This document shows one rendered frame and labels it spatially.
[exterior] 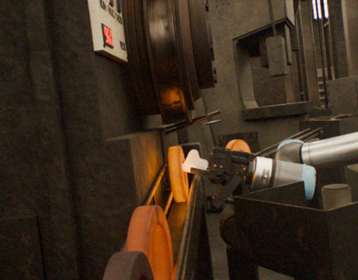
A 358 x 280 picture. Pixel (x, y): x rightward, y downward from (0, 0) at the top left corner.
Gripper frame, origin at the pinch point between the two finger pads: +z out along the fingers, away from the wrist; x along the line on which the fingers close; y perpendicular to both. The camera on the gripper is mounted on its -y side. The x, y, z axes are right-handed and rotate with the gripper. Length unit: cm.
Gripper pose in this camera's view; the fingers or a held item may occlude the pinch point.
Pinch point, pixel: (178, 166)
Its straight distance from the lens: 132.1
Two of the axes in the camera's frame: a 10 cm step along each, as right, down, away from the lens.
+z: -9.8, -1.7, 0.9
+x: -1.0, 0.6, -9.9
